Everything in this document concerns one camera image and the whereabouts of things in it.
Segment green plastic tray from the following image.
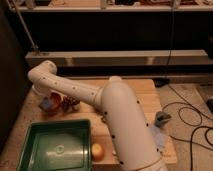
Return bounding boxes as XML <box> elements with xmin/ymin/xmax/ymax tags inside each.
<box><xmin>17</xmin><ymin>119</ymin><xmax>92</xmax><ymax>171</ymax></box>

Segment dark grape bunch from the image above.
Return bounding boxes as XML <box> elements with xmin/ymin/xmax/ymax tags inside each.
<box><xmin>61</xmin><ymin>96</ymin><xmax>80</xmax><ymax>112</ymax></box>

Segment white shelf beam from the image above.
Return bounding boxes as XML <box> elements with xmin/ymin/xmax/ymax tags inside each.
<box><xmin>26</xmin><ymin>50</ymin><xmax>213</xmax><ymax>67</ymax></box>

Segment yellow apple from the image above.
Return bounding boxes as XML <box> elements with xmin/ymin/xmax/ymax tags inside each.
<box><xmin>92</xmin><ymin>143</ymin><xmax>105</xmax><ymax>161</ymax></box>

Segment white cup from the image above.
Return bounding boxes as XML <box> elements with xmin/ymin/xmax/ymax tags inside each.
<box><xmin>109</xmin><ymin>76</ymin><xmax>122</xmax><ymax>82</ymax></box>

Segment metal pole stand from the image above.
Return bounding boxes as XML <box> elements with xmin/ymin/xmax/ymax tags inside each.
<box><xmin>11</xmin><ymin>0</ymin><xmax>42</xmax><ymax>55</ymax></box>

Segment red bowl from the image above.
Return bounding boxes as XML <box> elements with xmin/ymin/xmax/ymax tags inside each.
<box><xmin>49</xmin><ymin>93</ymin><xmax>62</xmax><ymax>112</ymax></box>

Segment light blue cloth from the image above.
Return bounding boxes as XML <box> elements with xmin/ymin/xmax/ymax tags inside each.
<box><xmin>150</xmin><ymin>125</ymin><xmax>167</xmax><ymax>152</ymax></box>

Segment grey blue toy figure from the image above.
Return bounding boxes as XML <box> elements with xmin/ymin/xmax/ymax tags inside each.
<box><xmin>154</xmin><ymin>111</ymin><xmax>171</xmax><ymax>127</ymax></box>

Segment black floor cables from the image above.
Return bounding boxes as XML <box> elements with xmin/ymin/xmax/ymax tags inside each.
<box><xmin>162</xmin><ymin>84</ymin><xmax>213</xmax><ymax>171</ymax></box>

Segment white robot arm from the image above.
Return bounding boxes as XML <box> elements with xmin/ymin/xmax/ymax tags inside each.
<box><xmin>28</xmin><ymin>60</ymin><xmax>168</xmax><ymax>171</ymax></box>

